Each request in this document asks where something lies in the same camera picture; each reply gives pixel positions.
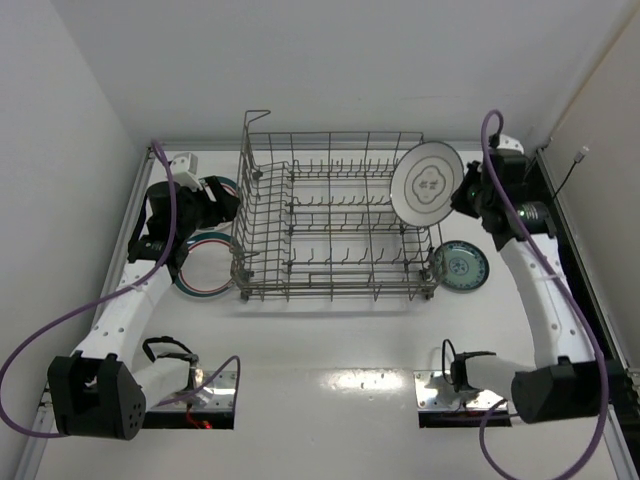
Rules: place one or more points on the teal blue patterned plate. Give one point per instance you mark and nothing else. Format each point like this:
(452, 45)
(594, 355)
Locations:
(464, 267)

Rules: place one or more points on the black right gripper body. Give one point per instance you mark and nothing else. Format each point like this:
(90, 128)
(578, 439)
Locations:
(467, 193)

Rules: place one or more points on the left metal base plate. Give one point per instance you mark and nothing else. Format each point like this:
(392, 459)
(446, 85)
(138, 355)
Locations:
(217, 396)

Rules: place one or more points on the grey wire dish rack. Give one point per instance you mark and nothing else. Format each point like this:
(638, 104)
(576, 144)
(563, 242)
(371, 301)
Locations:
(316, 217)

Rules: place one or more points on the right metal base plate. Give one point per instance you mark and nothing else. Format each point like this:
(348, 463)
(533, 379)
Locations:
(435, 395)

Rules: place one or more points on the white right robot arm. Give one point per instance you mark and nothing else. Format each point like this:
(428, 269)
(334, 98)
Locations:
(565, 379)

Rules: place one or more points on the metal base plate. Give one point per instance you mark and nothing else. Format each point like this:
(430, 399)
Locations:
(217, 396)
(435, 395)

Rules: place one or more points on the far green red rimmed plate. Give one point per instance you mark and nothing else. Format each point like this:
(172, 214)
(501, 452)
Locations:
(227, 184)

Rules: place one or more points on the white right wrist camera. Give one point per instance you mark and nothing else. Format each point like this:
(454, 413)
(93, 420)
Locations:
(501, 141)

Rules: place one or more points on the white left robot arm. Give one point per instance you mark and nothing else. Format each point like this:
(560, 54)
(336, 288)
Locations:
(115, 376)

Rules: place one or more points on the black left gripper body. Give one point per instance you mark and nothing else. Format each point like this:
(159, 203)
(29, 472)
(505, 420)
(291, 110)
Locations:
(211, 203)

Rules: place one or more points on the near green red rimmed plate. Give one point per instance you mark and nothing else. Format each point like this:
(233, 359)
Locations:
(206, 272)

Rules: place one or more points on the green red rimmed plate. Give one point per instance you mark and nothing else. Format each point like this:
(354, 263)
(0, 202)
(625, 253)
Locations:
(206, 272)
(227, 184)

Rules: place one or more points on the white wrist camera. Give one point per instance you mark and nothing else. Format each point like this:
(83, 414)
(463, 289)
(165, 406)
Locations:
(501, 141)
(184, 168)

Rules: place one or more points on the white plate with grey pattern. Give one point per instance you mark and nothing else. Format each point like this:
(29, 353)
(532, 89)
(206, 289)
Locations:
(423, 183)

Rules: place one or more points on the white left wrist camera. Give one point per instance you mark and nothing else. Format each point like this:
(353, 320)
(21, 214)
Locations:
(184, 168)

